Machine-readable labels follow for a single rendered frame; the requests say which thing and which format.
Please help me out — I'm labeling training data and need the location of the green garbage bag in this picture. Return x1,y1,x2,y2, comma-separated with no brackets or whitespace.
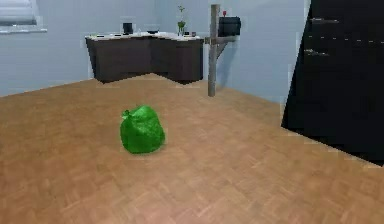
119,104,166,155

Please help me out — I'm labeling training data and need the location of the dark brown corner counter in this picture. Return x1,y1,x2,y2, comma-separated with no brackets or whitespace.
84,31,205,84

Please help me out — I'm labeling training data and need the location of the green plant in vase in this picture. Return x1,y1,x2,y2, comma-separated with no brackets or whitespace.
176,4,187,37

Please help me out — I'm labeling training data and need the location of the black mailbox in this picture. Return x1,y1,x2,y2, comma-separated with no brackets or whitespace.
218,10,242,38

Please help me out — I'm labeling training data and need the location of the window with white blind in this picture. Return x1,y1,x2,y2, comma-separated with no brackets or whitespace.
0,0,48,35

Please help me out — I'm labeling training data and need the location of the grey wooden mailbox post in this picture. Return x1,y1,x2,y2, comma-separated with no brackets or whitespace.
204,3,238,98

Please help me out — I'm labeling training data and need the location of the grey fridge handle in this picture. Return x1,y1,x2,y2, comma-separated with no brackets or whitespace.
304,48,330,57
309,17,340,25

